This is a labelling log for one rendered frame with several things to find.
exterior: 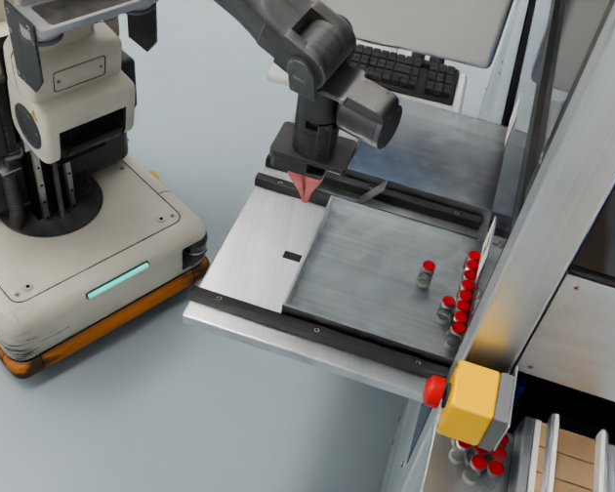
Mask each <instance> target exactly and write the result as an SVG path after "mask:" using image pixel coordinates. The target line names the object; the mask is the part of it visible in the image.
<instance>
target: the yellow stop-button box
mask: <svg viewBox="0 0 615 492"><path fill-rule="evenodd" d="M513 386H514V376H513V375H510V374H506V373H501V374H500V373H499V372H498V371H495V370H492V369H489V368H486V367H483V366H480V365H476V364H473V363H470V362H467V361H465V360H460V361H459V362H458V363H457V365H456V369H455V371H454V373H453V375H452V377H451V379H450V382H449V383H448V384H447V387H446V389H445V390H446V394H445V397H444V399H442V402H441V407H442V408H441V413H440V417H439V422H438V424H437V432H438V433H440V434H443V435H445V436H448V437H451V438H454V439H457V440H460V441H463V442H466V443H468V444H471V445H477V444H478V447H479V448H481V449H484V450H487V451H492V449H493V448H494V446H495V444H496V443H497V441H498V439H499V438H500V436H501V434H502V433H503V431H504V430H505V428H506V426H507V425H508V423H509V419H510V413H511V406H512V399H513Z"/></svg>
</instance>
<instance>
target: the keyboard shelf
mask: <svg viewBox="0 0 615 492"><path fill-rule="evenodd" d="M357 44H361V45H365V47H366V46H369V47H373V50H374V48H377V49H381V51H383V50H386V51H389V53H390V52H394V53H397V52H398V48H394V47H391V46H387V45H382V44H378V43H374V42H370V41H366V40H361V39H357V38H356V45H357ZM266 79H267V81H269V82H273V83H277V84H281V85H285V86H289V80H288V73H286V72H285V71H284V70H283V69H281V68H280V67H279V66H278V65H276V64H275V63H273V64H272V66H271V67H270V69H269V71H268V73H267V77H266ZM467 80H468V77H467V75H466V74H463V73H459V75H458V80H457V85H456V90H455V95H454V100H453V103H452V105H447V104H443V103H439V102H432V101H428V100H424V99H420V98H416V97H412V96H407V95H403V94H399V93H396V92H393V93H395V94H396V95H397V96H400V97H403V98H407V99H410V100H414V101H417V102H421V103H427V104H430V105H434V106H437V107H441V108H445V109H448V110H452V111H455V112H459V113H461V112H462V107H463V101H464V96H465V91H466V86H467Z"/></svg>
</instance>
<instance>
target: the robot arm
mask: <svg viewBox="0 0 615 492"><path fill-rule="evenodd" d="M213 1H214V2H216V3H217V4H218V5H219V6H221V7H222V8H223V9H224V10H226V11H227V12H228V13H229V14H230V15H232V16H233V17H234V18H235V19H236V20H237V21H238V22H239V23H240V24H241V25H242V26H243V27H244V28H245V29H246V30H247V31H248V32H249V33H250V34H251V36H252V37H253V38H254V39H255V40H256V43H257V44H258V45H259V46H260V47H261V48H262V49H264V50H265V51H266V52H267V53H268V54H270V55H271V56H272V57H273V58H274V60H273V62H274V63H275V64H276V65H278V66H279V67H280V68H281V69H283V70H284V71H285V72H286V73H288V80H289V89H290V90H291V91H293V92H295V93H297V94H298V100H297V108H296V117H295V123H293V122H289V121H286V122H284V123H283V125H282V127H281V128H280V130H279V132H278V134H277V135H276V137H275V139H274V141H273V142H272V144H271V146H270V149H269V156H270V157H271V160H270V164H271V166H273V167H277V168H280V169H283V170H287V171H288V176H289V177H290V179H291V180H292V182H293V184H294V185H295V187H296V188H297V190H298V191H299V194H300V196H301V198H302V201H303V202H304V203H308V200H309V198H310V196H311V194H312V192H313V191H314V190H315V189H316V188H317V187H318V186H319V185H320V184H321V182H322V181H323V178H324V176H325V174H326V172H327V171H330V172H334V173H337V174H340V178H343V177H344V176H345V174H346V172H347V169H348V165H349V162H350V160H351V158H352V157H353V155H354V153H355V150H356V145H357V142H356V141H355V140H351V139H348V138H344V137H341V136H338V134H339V129H340V130H342V131H344V132H346V133H348V134H350V135H352V136H354V137H356V138H358V139H360V140H362V141H363V142H365V143H367V144H370V145H372V146H374V147H375V148H377V149H382V148H384V147H385V146H386V145H387V144H388V143H389V142H390V140H391V138H392V137H393V135H394V133H395V131H396V129H397V127H398V125H399V122H400V119H401V115H402V106H401V105H399V104H398V103H399V99H398V97H397V95H396V94H395V93H393V92H391V91H390V90H388V89H386V88H384V87H382V86H380V85H378V84H377V83H375V82H373V81H371V80H369V79H367V78H366V72H365V71H363V70H361V69H359V68H357V67H355V66H353V65H350V64H349V59H350V58H351V52H352V51H353V49H354V48H355V46H356V38H355V34H354V32H353V28H352V25H351V23H350V22H349V20H348V19H347V18H345V17H344V16H342V15H339V14H336V13H335V12H334V11H333V10H332V9H330V8H329V7H328V6H327V5H325V4H324V3H323V2H322V1H321V0H317V1H316V2H315V3H313V2H312V1H311V0H213ZM298 34H299V35H298Z"/></svg>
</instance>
